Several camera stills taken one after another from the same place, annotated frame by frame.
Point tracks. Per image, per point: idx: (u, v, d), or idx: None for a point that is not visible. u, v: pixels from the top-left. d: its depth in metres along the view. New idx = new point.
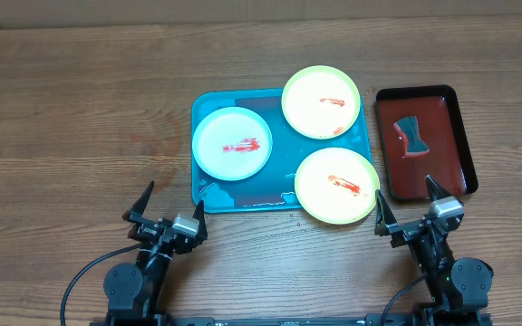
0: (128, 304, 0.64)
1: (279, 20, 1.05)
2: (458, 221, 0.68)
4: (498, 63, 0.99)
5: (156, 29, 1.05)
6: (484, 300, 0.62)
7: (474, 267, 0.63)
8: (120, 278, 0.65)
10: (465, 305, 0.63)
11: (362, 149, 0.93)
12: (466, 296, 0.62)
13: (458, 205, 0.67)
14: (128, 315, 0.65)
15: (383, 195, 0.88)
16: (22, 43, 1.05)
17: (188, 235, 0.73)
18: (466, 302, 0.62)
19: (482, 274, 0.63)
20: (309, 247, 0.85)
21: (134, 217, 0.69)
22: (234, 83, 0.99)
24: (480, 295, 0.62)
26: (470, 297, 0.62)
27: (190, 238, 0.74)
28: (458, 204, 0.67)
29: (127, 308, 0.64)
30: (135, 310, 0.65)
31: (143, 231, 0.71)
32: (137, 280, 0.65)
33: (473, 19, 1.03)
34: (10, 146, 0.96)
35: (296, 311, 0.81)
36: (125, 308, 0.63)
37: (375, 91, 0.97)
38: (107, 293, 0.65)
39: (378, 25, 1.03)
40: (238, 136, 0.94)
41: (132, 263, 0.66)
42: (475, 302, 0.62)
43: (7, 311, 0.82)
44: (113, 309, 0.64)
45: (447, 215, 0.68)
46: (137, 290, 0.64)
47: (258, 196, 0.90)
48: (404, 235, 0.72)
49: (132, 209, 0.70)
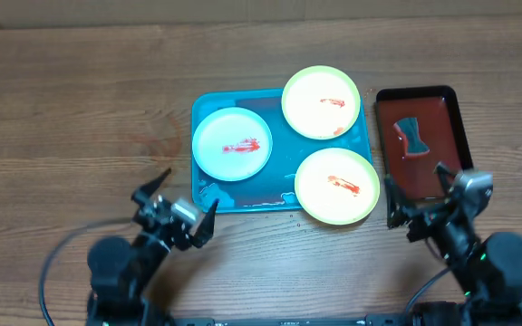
0: (112, 279, 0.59)
1: (279, 20, 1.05)
2: (488, 194, 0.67)
4: (498, 63, 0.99)
5: (156, 29, 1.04)
6: None
7: (513, 241, 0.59)
8: (105, 252, 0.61)
10: (508, 286, 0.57)
11: (362, 149, 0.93)
12: (509, 275, 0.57)
13: (486, 176, 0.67)
14: (112, 293, 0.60)
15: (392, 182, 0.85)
16: (22, 43, 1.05)
17: (185, 221, 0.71)
18: (510, 282, 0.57)
19: None
20: (310, 247, 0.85)
21: (140, 197, 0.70)
22: (234, 83, 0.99)
24: None
26: (514, 275, 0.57)
27: (188, 225, 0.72)
28: (485, 176, 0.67)
29: (111, 282, 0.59)
30: (120, 288, 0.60)
31: (146, 213, 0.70)
32: (123, 253, 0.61)
33: (473, 18, 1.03)
34: (10, 147, 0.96)
35: (296, 312, 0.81)
36: (108, 279, 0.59)
37: (375, 91, 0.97)
38: (91, 266, 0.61)
39: (378, 25, 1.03)
40: (238, 137, 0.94)
41: (118, 236, 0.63)
42: (520, 281, 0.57)
43: (7, 312, 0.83)
44: (98, 284, 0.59)
45: (476, 187, 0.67)
46: (123, 263, 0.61)
47: (258, 197, 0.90)
48: (426, 217, 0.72)
49: (139, 189, 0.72)
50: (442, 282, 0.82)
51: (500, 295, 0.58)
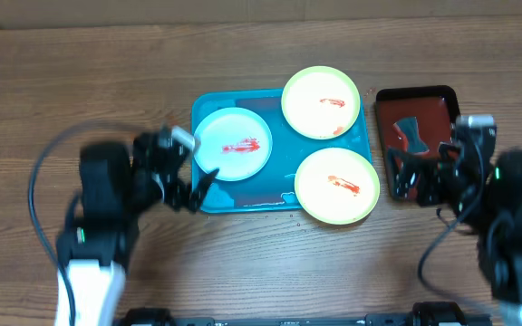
0: (101, 166, 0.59)
1: (279, 20, 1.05)
2: (492, 133, 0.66)
4: (498, 63, 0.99)
5: (156, 29, 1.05)
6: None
7: None
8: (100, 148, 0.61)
10: None
11: (362, 149, 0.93)
12: None
13: (488, 117, 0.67)
14: (99, 181, 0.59)
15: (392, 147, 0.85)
16: (23, 43, 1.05)
17: (184, 144, 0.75)
18: None
19: None
20: (309, 247, 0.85)
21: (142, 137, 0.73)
22: (234, 83, 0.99)
24: None
26: None
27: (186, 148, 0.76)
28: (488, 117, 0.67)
29: (100, 168, 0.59)
30: (107, 180, 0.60)
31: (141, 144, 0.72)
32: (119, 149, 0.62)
33: (473, 19, 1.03)
34: (10, 146, 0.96)
35: (296, 311, 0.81)
36: (99, 163, 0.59)
37: (374, 91, 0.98)
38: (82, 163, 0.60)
39: (378, 25, 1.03)
40: (238, 137, 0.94)
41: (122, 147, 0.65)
42: None
43: (7, 311, 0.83)
44: (86, 169, 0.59)
45: (478, 126, 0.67)
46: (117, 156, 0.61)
47: (258, 197, 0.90)
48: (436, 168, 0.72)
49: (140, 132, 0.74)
50: (442, 282, 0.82)
51: None
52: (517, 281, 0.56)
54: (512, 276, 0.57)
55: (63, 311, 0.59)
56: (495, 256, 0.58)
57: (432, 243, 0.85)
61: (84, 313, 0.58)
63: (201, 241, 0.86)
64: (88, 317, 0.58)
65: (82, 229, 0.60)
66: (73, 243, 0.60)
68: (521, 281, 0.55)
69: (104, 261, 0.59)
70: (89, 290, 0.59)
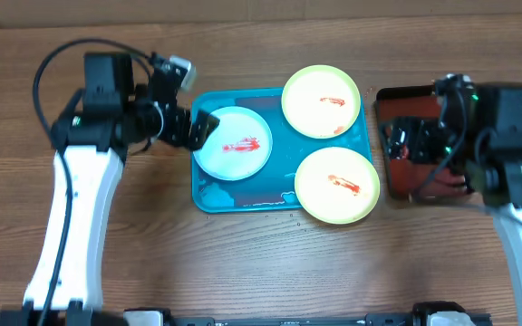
0: (106, 60, 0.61)
1: (279, 19, 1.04)
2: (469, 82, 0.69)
4: (498, 62, 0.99)
5: (156, 28, 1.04)
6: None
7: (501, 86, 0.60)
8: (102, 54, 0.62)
10: (502, 100, 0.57)
11: (362, 149, 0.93)
12: (505, 89, 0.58)
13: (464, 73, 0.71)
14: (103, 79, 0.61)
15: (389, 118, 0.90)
16: (22, 43, 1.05)
17: (181, 70, 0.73)
18: (504, 94, 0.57)
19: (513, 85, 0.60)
20: (309, 247, 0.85)
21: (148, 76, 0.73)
22: (234, 83, 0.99)
24: (519, 98, 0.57)
26: (507, 96, 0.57)
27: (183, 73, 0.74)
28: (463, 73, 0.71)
29: (104, 65, 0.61)
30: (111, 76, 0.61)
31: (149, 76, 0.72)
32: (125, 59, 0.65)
33: (473, 17, 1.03)
34: (10, 146, 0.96)
35: (296, 311, 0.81)
36: (102, 59, 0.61)
37: (375, 91, 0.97)
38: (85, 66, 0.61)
39: (378, 24, 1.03)
40: (238, 136, 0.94)
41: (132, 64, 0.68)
42: (511, 95, 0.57)
43: (7, 311, 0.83)
44: (89, 61, 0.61)
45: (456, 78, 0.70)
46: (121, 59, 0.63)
47: (257, 197, 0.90)
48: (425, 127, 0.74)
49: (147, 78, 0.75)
50: (443, 282, 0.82)
51: (505, 121, 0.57)
52: (507, 183, 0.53)
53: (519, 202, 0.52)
54: (503, 182, 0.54)
55: (60, 189, 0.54)
56: (482, 166, 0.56)
57: (432, 242, 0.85)
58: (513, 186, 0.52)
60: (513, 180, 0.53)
61: (82, 188, 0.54)
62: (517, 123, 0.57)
63: (201, 240, 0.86)
64: (78, 219, 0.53)
65: (79, 116, 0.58)
66: (70, 128, 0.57)
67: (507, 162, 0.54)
68: (511, 180, 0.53)
69: (101, 144, 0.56)
70: (83, 167, 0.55)
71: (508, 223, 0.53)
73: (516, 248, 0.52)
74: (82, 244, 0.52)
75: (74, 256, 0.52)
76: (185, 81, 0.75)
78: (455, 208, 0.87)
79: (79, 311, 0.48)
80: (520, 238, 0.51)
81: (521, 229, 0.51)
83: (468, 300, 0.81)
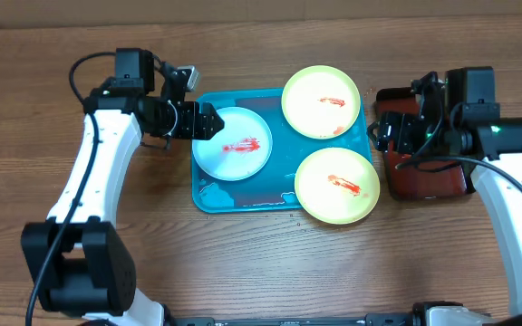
0: (135, 52, 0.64)
1: (279, 20, 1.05)
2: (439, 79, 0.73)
4: (497, 63, 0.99)
5: (156, 29, 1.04)
6: (488, 71, 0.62)
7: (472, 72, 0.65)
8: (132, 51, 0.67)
10: (471, 76, 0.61)
11: (362, 150, 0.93)
12: (472, 69, 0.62)
13: None
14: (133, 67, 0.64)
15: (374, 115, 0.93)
16: (22, 43, 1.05)
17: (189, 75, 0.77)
18: (470, 72, 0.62)
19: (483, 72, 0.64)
20: (309, 247, 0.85)
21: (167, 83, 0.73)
22: (234, 83, 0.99)
24: (487, 76, 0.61)
26: (477, 73, 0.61)
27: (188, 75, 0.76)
28: None
29: (131, 57, 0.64)
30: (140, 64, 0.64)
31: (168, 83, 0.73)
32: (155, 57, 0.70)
33: (473, 18, 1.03)
34: (10, 146, 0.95)
35: (296, 311, 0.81)
36: (132, 52, 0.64)
37: (375, 91, 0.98)
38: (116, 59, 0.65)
39: (378, 25, 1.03)
40: (238, 136, 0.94)
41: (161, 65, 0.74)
42: (479, 71, 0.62)
43: (7, 311, 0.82)
44: (120, 51, 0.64)
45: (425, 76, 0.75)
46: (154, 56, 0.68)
47: (257, 197, 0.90)
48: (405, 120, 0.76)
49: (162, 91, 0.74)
50: (444, 282, 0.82)
51: (473, 95, 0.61)
52: (479, 139, 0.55)
53: (492, 155, 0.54)
54: (477, 141, 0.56)
55: (88, 140, 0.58)
56: (456, 131, 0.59)
57: (432, 242, 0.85)
58: (485, 141, 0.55)
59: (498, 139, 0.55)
60: (485, 136, 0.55)
61: (108, 139, 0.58)
62: (485, 96, 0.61)
63: (201, 240, 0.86)
64: (101, 164, 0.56)
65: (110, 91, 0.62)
66: (100, 96, 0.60)
67: (477, 123, 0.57)
68: (482, 136, 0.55)
69: (127, 110, 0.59)
70: (111, 124, 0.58)
71: (485, 173, 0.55)
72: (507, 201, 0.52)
73: (493, 195, 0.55)
74: (101, 185, 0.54)
75: (93, 193, 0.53)
76: (191, 81, 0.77)
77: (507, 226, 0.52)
78: (455, 208, 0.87)
79: (95, 228, 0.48)
80: (496, 184, 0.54)
81: (495, 176, 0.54)
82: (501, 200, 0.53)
83: (468, 299, 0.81)
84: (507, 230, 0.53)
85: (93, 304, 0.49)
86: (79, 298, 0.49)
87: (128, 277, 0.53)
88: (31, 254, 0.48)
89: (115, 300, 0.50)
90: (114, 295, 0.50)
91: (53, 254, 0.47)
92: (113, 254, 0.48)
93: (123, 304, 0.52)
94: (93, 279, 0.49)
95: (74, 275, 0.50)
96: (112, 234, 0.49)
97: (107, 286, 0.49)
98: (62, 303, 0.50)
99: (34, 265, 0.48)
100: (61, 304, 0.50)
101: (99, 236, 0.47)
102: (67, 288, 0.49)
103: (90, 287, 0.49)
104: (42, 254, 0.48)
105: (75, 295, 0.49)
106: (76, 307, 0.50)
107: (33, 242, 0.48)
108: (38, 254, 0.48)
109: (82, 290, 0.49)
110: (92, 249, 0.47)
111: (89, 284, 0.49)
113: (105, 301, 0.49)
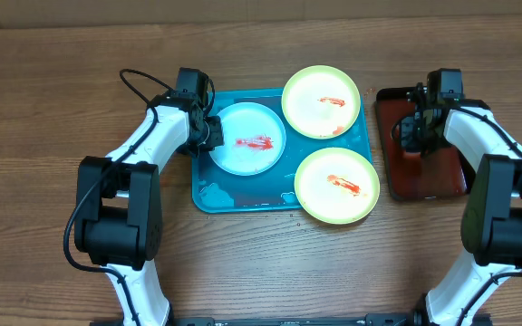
0: (193, 71, 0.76)
1: (279, 20, 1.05)
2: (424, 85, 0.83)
4: (498, 63, 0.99)
5: (156, 29, 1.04)
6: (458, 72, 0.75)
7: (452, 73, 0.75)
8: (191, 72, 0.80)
10: (443, 76, 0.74)
11: (362, 149, 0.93)
12: (445, 70, 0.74)
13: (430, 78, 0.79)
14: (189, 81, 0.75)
15: (372, 112, 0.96)
16: (23, 43, 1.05)
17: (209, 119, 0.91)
18: (443, 72, 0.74)
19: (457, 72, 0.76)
20: (309, 247, 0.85)
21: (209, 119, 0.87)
22: (235, 83, 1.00)
24: (455, 79, 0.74)
26: (449, 74, 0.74)
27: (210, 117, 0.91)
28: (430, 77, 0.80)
29: (190, 75, 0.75)
30: (194, 80, 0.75)
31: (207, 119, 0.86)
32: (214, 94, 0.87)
33: (473, 18, 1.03)
34: (10, 146, 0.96)
35: (296, 311, 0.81)
36: (191, 72, 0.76)
37: (375, 91, 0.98)
38: (178, 77, 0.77)
39: (378, 25, 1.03)
40: (253, 133, 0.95)
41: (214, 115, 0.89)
42: (450, 72, 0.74)
43: (7, 311, 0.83)
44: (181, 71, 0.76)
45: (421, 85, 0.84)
46: (207, 81, 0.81)
47: (258, 197, 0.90)
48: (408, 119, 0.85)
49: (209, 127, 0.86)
50: None
51: (446, 87, 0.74)
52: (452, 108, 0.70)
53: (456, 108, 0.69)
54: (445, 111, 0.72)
55: (149, 119, 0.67)
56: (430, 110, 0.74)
57: (431, 242, 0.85)
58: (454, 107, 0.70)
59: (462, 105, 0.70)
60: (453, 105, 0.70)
61: (164, 121, 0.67)
62: (455, 88, 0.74)
63: (201, 240, 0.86)
64: (154, 136, 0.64)
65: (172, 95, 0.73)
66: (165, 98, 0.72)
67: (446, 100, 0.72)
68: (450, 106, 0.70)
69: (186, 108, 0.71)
70: (169, 112, 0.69)
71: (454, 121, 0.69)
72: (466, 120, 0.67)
73: (460, 129, 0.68)
74: (153, 146, 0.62)
75: (146, 149, 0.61)
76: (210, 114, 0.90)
77: (476, 143, 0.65)
78: (454, 208, 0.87)
79: (145, 169, 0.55)
80: (459, 119, 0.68)
81: (459, 114, 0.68)
82: (464, 125, 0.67)
83: None
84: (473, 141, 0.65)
85: (121, 244, 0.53)
86: (113, 235, 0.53)
87: (156, 232, 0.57)
88: (82, 180, 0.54)
89: (143, 244, 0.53)
90: (143, 239, 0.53)
91: (101, 186, 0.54)
92: (152, 196, 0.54)
93: (149, 256, 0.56)
94: (130, 215, 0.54)
95: (111, 218, 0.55)
96: (157, 180, 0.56)
97: (139, 228, 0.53)
98: (92, 237, 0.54)
99: (82, 192, 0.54)
100: (94, 239, 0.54)
101: (147, 173, 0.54)
102: (103, 224, 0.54)
103: (123, 227, 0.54)
104: (92, 181, 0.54)
105: (111, 231, 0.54)
106: (108, 244, 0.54)
107: (88, 168, 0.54)
108: (88, 181, 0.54)
109: (117, 228, 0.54)
110: (140, 182, 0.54)
111: (124, 225, 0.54)
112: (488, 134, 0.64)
113: (133, 242, 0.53)
